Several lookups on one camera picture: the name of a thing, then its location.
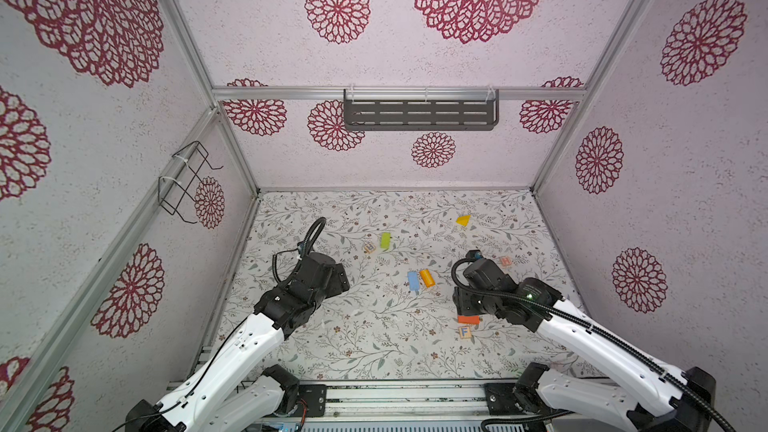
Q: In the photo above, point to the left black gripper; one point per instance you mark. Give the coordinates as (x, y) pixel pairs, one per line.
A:
(338, 281)

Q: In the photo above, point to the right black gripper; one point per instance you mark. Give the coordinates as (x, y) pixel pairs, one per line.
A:
(459, 299)

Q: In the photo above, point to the red orange wood block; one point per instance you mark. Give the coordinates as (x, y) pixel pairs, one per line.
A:
(469, 320)

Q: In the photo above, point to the orange yellow wood block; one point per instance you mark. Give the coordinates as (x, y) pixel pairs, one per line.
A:
(427, 278)

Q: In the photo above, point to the light blue wood block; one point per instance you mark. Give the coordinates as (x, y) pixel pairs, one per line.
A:
(414, 282)

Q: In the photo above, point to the green wood block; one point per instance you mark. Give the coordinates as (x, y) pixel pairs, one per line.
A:
(385, 241)

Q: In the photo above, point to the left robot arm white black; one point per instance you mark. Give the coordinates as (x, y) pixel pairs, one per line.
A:
(206, 401)

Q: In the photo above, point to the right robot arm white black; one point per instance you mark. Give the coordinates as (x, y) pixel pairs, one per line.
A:
(642, 394)

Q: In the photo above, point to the yellow triangle wood block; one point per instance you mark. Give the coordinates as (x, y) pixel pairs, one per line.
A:
(463, 220)

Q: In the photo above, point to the letter F wood cube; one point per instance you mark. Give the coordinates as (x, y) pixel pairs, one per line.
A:
(465, 332)

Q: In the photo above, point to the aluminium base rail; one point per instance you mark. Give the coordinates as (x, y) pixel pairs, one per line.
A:
(408, 399)

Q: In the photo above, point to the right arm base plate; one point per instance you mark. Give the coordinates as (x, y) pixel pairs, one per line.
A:
(500, 399)

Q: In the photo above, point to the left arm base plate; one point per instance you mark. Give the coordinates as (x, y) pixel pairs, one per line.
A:
(307, 400)

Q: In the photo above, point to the grey metal wall shelf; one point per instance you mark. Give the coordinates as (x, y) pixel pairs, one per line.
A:
(424, 115)

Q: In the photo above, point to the black wire wall basket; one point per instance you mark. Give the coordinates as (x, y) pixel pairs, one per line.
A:
(192, 194)

